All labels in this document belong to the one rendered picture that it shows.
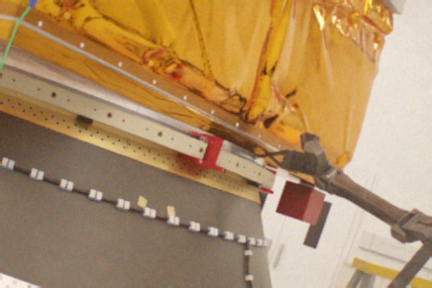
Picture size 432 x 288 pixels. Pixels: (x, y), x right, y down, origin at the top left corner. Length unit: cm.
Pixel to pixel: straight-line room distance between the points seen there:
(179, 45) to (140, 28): 16
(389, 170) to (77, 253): 810
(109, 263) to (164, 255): 18
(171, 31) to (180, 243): 57
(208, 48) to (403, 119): 789
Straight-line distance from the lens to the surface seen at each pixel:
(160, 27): 195
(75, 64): 182
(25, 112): 204
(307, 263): 997
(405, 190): 973
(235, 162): 230
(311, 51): 270
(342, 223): 987
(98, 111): 202
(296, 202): 316
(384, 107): 1004
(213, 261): 222
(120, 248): 199
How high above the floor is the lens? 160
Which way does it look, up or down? 4 degrees up
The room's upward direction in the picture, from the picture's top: 19 degrees clockwise
